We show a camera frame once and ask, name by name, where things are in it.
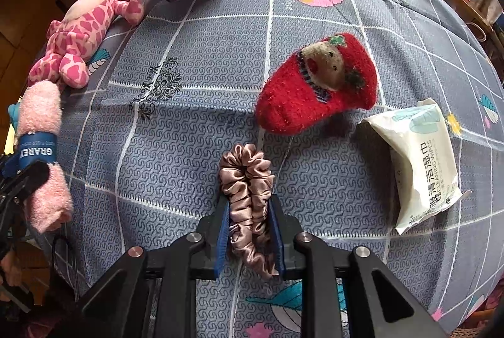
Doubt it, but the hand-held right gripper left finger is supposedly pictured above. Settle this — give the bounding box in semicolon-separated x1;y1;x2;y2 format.
79;200;233;338

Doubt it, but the red reindeer sock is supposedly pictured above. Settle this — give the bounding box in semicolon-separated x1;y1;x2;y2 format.
254;32;379;136

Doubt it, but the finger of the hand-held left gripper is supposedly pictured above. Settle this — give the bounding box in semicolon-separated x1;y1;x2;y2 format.
0;161;51;205

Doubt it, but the pink towel with band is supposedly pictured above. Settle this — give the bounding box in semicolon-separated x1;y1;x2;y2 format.
18;80;74;234

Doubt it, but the blue teddy bear plush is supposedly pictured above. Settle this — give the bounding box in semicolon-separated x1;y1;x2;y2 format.
8;103;21;135

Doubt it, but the pink giraffe plush toy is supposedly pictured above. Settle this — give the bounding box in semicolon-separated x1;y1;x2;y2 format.
27;0;151;89

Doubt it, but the white wet wipes packet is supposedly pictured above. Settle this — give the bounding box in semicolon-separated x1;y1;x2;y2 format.
356;98;471;236

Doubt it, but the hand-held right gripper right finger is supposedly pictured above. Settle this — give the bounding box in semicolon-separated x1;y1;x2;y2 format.
268;194;450;338

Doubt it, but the beige satin scrunchie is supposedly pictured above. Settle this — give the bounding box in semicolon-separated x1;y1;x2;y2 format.
218;143;276;280

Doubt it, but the grey plaid bedsheet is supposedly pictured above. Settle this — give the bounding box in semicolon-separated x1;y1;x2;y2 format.
27;0;504;338

